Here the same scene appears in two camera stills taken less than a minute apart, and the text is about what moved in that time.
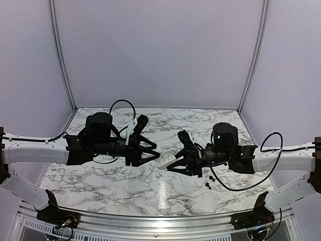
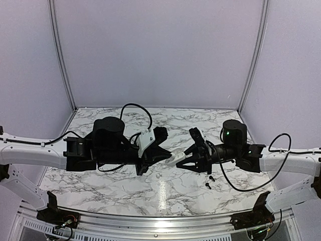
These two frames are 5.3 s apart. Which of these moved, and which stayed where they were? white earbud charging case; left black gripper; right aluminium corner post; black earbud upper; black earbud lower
Moved: left black gripper; white earbud charging case
Stayed: right aluminium corner post; black earbud lower; black earbud upper
